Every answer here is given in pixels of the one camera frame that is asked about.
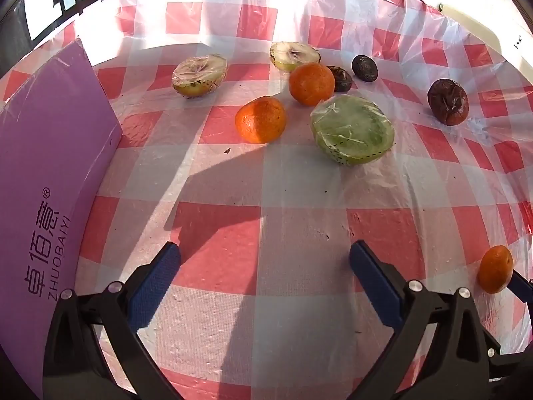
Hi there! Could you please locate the purple cardboard box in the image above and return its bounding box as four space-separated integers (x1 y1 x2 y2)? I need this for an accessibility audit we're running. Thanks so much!
0 37 123 400

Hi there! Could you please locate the dark wrinkled passion fruit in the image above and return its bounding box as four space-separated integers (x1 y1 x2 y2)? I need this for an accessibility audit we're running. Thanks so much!
427 78 469 126
351 54 379 83
326 65 353 93

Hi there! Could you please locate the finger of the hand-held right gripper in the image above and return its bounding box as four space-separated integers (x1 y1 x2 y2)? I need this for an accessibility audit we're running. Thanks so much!
509 270 533 306
485 344 533 385

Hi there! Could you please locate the plastic-wrapped apple half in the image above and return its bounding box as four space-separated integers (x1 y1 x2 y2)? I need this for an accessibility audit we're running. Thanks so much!
172 53 228 99
270 41 321 72

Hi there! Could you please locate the red white checkered plastic tablecloth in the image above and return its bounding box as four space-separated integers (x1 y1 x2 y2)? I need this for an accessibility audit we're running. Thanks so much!
0 0 533 400

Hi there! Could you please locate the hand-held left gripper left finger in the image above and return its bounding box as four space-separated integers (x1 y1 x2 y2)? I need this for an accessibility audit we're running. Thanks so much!
43 241 184 400

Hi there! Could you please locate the orange mandarin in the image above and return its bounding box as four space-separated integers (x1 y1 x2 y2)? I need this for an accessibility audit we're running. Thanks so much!
234 96 287 144
477 245 514 294
289 62 336 106

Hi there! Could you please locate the plastic-wrapped green fruit half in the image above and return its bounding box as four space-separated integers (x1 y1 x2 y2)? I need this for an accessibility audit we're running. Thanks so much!
310 94 395 166

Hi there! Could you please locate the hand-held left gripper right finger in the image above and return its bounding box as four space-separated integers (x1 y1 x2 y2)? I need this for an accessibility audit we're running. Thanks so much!
349 239 505 400

